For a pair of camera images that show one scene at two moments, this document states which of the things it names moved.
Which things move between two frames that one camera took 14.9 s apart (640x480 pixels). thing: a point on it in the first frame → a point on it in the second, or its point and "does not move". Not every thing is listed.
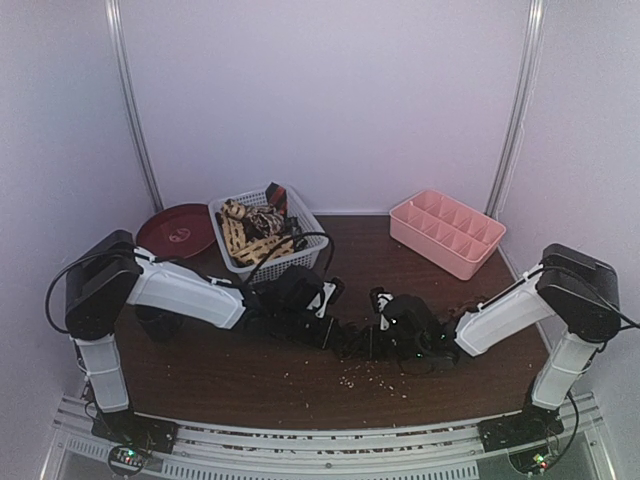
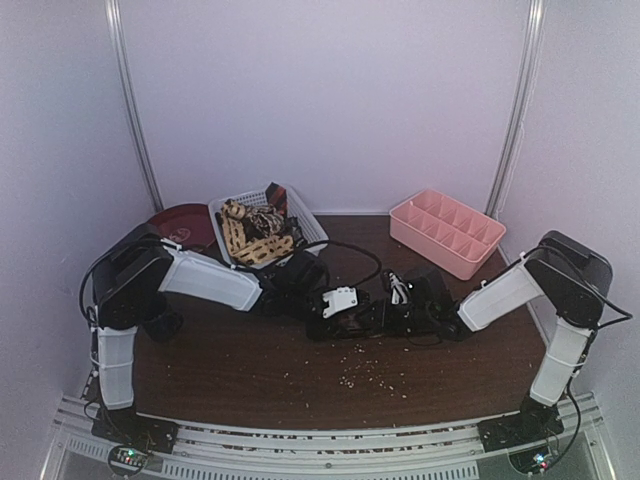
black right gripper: x=373 y=341 → x=400 y=310
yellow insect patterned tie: x=249 y=251 does not move
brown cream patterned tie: x=262 y=221 does not move
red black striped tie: x=277 y=197 does not move
